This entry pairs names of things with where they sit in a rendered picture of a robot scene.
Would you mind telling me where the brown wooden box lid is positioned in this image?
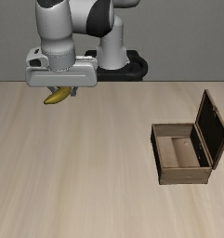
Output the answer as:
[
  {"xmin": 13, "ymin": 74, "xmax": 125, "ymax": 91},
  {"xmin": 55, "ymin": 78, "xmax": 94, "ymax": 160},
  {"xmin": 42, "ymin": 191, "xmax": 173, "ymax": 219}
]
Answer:
[{"xmin": 194, "ymin": 88, "xmax": 224, "ymax": 170}]

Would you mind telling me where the brown wooden box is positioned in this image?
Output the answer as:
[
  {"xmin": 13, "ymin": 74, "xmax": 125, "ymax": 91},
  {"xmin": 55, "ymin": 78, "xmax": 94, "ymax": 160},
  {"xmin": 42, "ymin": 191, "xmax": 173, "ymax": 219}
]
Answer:
[{"xmin": 151, "ymin": 122, "xmax": 214, "ymax": 186}]

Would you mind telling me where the yellow banana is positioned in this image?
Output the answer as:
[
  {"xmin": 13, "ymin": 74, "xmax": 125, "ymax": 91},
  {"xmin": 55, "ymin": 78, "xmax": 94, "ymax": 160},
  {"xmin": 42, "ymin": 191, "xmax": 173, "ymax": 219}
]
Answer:
[{"xmin": 43, "ymin": 86, "xmax": 72, "ymax": 105}]

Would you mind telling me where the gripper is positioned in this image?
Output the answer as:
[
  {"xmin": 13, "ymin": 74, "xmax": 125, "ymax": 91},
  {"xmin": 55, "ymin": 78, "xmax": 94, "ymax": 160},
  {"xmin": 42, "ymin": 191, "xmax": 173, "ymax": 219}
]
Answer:
[{"xmin": 25, "ymin": 46, "xmax": 99, "ymax": 97}]

